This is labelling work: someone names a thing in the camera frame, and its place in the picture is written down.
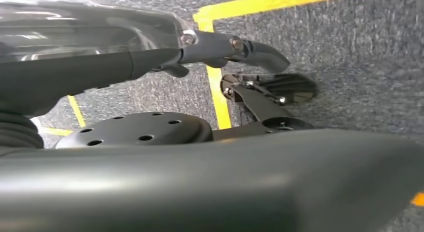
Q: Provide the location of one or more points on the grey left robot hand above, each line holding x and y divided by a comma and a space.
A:
198, 184

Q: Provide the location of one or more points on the black perforated round joint cover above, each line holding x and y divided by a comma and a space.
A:
132, 128

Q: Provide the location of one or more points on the yellow floor tape square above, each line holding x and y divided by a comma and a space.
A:
218, 91

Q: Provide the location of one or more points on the black robot leg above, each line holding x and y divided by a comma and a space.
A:
255, 105

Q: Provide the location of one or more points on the black robot foot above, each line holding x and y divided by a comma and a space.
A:
294, 88

